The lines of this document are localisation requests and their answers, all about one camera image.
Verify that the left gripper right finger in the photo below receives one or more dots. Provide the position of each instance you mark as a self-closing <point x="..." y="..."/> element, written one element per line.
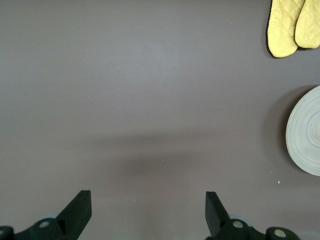
<point x="215" y="215"/>

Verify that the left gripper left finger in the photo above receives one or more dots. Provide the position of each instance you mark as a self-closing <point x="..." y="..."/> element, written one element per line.
<point x="75" y="215"/>

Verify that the round wooden plate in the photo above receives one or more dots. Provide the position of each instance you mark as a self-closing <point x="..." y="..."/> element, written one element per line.
<point x="307" y="135"/>

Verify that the dark table cover sheet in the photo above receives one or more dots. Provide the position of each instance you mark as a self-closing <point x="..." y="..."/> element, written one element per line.
<point x="125" y="100"/>

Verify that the yellow quilted oven mitt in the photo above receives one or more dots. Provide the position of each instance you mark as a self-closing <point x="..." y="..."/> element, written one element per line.
<point x="311" y="27"/>
<point x="282" y="30"/>

